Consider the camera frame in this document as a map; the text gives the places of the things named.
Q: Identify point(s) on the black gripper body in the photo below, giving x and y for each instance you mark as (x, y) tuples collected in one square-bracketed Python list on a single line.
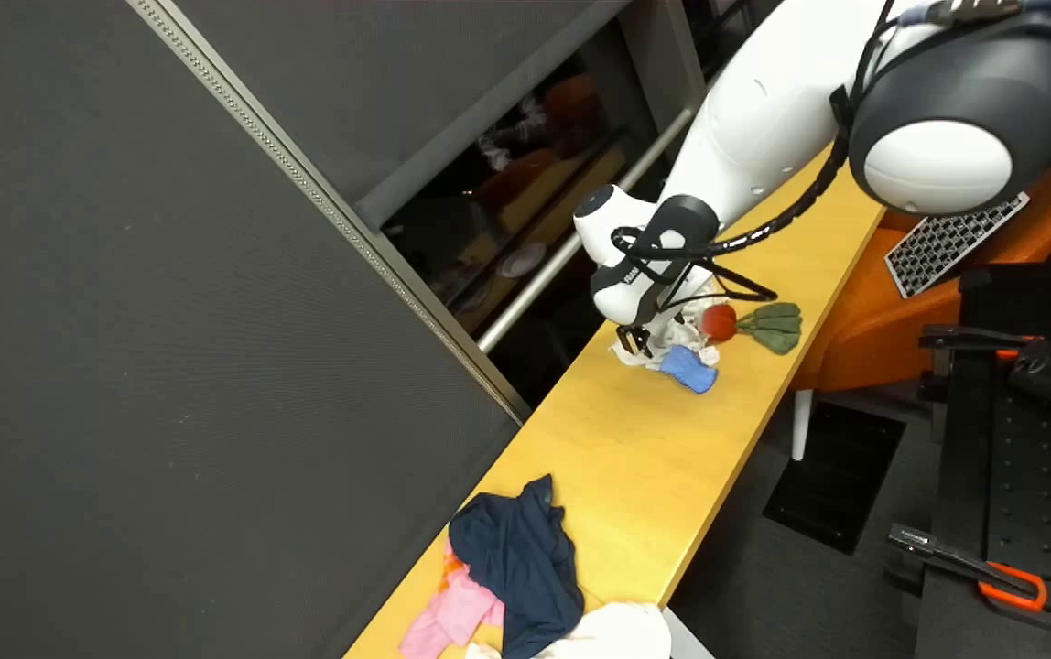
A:
[(660, 319)]

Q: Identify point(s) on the blue knitted cloth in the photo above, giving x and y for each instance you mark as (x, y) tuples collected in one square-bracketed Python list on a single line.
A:
[(690, 371)]

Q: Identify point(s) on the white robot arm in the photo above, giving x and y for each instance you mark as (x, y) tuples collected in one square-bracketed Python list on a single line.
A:
[(782, 111)]

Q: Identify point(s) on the white towel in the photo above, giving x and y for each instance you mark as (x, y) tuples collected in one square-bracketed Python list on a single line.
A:
[(634, 354)]

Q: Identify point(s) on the red apple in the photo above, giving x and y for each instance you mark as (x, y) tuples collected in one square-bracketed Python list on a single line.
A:
[(718, 319)]

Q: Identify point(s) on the green cloth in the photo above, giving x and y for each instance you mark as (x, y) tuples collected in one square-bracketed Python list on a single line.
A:
[(775, 326)]

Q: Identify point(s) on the orange fabric chair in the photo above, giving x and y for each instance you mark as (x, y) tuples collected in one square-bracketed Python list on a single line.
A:
[(878, 315)]

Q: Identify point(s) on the black floor mat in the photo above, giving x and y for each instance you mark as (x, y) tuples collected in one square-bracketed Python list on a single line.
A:
[(837, 476)]

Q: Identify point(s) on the navy blue cloth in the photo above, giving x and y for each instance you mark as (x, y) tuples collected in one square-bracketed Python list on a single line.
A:
[(526, 561)]

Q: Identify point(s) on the black white calibration board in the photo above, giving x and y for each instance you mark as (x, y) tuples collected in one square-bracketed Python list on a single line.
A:
[(954, 242)]

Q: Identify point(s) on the white cloth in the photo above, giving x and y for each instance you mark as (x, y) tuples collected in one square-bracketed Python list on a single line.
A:
[(617, 634)]

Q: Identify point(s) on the dark grey shelf unit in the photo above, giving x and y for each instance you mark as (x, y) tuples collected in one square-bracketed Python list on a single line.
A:
[(425, 86)]

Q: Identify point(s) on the pink cloth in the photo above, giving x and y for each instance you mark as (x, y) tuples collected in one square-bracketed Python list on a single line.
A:
[(454, 615)]

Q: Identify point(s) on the black clamp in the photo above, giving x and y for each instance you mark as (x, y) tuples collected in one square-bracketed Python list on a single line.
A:
[(1037, 367)]

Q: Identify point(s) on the black perforated robot stand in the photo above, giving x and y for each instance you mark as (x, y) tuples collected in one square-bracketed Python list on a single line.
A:
[(1024, 489)]

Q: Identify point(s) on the dark grey partition panel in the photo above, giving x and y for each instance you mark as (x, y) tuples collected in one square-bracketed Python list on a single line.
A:
[(158, 367)]

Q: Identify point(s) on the silver metal rail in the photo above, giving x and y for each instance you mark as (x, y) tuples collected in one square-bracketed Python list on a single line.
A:
[(526, 298)]

